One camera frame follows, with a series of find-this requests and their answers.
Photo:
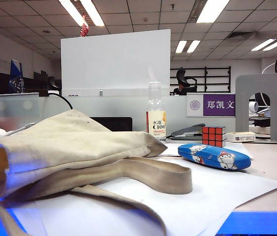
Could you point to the beige canvas tote bag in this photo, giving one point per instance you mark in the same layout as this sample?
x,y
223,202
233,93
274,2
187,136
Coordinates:
x,y
67,147

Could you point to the blue cartoon glasses case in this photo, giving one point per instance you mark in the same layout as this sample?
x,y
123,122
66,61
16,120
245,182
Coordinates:
x,y
209,155

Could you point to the clear plastic C100 bottle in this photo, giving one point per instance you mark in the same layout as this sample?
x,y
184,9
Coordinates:
x,y
156,125

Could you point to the black rectangular device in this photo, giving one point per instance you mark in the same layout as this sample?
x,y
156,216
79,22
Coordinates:
x,y
118,123

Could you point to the frosted desk partition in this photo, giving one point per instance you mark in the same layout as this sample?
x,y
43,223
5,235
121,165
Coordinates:
x,y
116,105

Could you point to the seated person with black hair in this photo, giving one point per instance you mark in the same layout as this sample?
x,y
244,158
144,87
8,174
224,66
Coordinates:
x,y
181,90

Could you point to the grey flat metal plate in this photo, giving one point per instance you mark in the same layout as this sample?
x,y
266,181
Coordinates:
x,y
185,140

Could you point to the grey stapler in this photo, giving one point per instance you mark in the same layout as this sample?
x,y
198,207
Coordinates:
x,y
188,131

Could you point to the black office chair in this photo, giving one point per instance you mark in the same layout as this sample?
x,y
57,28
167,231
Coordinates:
x,y
181,75

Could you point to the white board panel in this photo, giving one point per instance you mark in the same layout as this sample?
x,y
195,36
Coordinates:
x,y
114,61

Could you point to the coloured Rubik's cube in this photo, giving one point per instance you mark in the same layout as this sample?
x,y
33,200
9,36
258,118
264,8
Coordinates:
x,y
212,136

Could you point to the purple and white name sign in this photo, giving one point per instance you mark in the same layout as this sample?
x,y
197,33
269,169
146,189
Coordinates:
x,y
219,104

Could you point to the fluorescent ceiling light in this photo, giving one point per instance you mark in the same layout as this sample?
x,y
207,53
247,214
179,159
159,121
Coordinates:
x,y
212,11
266,44
87,12
182,46

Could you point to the pale yellow tissue pack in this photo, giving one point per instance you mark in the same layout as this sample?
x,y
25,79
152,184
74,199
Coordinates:
x,y
240,136

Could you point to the grey metal bookend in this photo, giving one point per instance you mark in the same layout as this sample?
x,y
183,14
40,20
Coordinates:
x,y
241,103

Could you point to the red hanging ornament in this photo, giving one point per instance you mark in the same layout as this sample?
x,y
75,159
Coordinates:
x,y
84,28

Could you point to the black background monitors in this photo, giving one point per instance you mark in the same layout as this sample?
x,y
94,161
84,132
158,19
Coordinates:
x,y
36,81

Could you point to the small white desk fan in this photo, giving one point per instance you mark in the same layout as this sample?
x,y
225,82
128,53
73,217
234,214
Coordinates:
x,y
253,107

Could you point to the blue crystal trophy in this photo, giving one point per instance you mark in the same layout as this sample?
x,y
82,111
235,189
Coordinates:
x,y
16,78

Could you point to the black wall rack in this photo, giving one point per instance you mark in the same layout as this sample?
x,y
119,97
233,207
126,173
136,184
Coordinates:
x,y
214,78

